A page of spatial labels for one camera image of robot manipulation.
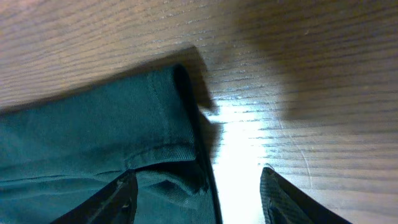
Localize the black polo shirt with logo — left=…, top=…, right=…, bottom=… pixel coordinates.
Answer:
left=1, top=65, right=221, bottom=223

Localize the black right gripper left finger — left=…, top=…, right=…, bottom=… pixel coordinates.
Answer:
left=52, top=170, right=138, bottom=224

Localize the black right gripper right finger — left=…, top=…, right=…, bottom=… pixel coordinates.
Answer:
left=260, top=167, right=351, bottom=224

